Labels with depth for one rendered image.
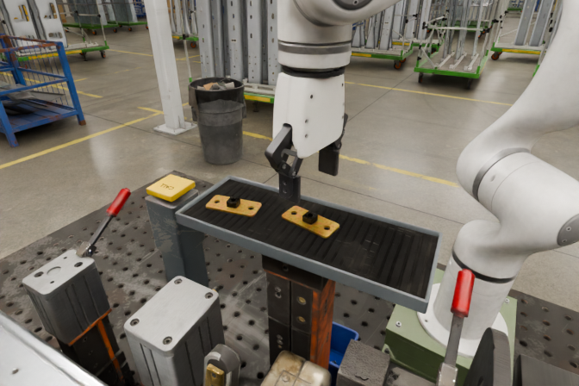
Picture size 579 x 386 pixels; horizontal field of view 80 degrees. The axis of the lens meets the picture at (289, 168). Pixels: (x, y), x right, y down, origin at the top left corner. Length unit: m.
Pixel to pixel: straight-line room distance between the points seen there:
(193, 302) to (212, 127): 2.70
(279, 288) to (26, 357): 0.37
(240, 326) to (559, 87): 0.83
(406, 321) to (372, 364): 0.45
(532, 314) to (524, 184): 0.60
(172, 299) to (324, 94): 0.32
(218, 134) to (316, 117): 2.75
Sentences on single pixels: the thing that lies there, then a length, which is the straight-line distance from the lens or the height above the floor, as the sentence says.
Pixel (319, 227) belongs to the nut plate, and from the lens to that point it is 0.51.
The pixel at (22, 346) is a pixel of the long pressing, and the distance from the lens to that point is 0.70.
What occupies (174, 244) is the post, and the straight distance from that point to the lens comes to 0.67.
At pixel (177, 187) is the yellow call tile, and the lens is 0.64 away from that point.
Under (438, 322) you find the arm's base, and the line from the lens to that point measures 0.91.
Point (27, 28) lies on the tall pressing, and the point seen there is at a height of 0.76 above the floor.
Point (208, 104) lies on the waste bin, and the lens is 3.04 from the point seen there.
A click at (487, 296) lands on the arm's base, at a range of 0.81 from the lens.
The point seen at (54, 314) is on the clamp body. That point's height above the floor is 1.01.
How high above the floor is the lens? 1.47
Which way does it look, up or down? 28 degrees down
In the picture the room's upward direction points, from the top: straight up
